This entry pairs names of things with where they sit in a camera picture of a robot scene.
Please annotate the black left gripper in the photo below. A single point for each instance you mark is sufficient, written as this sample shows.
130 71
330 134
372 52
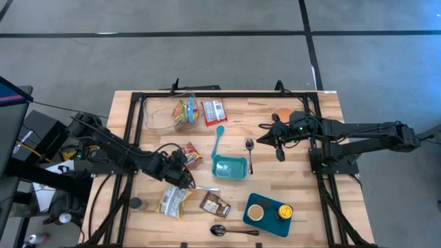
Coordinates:
172 168

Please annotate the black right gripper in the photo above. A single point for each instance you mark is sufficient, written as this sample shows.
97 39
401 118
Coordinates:
287 132

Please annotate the yellow chicken ramen packet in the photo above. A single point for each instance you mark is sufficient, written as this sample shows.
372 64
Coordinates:
172 203

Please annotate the red Maruchan ramen packet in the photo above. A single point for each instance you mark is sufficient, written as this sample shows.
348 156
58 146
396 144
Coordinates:
193 155

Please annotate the lime chili ramen packet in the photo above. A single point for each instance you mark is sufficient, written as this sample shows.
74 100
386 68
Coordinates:
180 115

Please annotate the beige-lid seasoning jar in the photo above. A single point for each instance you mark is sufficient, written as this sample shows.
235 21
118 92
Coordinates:
255 212

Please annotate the blue-edged clear noodle packet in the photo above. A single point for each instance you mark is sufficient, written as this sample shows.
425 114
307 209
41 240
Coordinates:
190 108

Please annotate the yellow-lid spice jar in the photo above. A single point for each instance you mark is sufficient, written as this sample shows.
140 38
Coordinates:
285 211

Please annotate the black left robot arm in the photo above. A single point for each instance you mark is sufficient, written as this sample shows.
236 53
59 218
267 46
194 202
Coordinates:
117 148

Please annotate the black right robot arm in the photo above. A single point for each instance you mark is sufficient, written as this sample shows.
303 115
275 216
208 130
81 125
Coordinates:
361 129

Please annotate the dull steel spoon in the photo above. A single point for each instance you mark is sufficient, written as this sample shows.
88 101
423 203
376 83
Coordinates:
249 144

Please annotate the bright silver spoon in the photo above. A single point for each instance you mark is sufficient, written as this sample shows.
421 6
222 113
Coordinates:
208 188

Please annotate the orange bowl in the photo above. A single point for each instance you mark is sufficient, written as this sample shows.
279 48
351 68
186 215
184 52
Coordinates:
282 113

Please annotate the brown torn snack packet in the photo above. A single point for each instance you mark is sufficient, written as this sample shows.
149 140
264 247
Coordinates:
214 205

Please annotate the teal plastic container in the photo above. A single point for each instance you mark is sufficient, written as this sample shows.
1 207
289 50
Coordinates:
229 167

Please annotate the teal plastic spoon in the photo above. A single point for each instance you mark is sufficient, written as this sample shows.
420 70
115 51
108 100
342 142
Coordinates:
219 131

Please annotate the black spoon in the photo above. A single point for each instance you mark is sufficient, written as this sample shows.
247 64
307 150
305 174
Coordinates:
217 230

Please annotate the red packet white label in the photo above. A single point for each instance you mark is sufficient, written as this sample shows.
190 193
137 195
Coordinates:
213 112

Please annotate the clear plastic bin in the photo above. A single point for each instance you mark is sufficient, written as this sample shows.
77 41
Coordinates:
155 113

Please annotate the deep blue plastic tray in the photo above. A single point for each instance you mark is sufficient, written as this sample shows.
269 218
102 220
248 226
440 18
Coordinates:
268 225

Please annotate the white-capped bottle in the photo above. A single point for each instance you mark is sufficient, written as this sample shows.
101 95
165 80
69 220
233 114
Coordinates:
64 218

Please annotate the black tripod stand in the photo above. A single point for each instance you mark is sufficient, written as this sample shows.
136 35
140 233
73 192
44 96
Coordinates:
51 179

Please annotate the white paper sheet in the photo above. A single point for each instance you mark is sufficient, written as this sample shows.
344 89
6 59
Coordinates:
44 196

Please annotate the black case white logo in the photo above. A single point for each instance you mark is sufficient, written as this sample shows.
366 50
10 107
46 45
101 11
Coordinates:
41 134

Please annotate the silver drink can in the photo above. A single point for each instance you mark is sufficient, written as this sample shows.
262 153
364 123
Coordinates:
36 238

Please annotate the grey metal stand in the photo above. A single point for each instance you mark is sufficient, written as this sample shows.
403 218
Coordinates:
430 134

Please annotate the black desktop monitor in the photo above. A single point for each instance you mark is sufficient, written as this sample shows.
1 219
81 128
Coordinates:
10 131

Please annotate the black metal table frame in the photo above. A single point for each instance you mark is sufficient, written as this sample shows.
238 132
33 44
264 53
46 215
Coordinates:
241 94

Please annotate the black upright bracket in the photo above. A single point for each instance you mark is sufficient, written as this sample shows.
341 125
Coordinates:
279 87
200 87

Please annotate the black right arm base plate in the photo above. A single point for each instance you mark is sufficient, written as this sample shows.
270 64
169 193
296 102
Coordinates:
317 167

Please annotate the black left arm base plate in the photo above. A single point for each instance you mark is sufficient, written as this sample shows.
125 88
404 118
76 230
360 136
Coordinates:
113 168

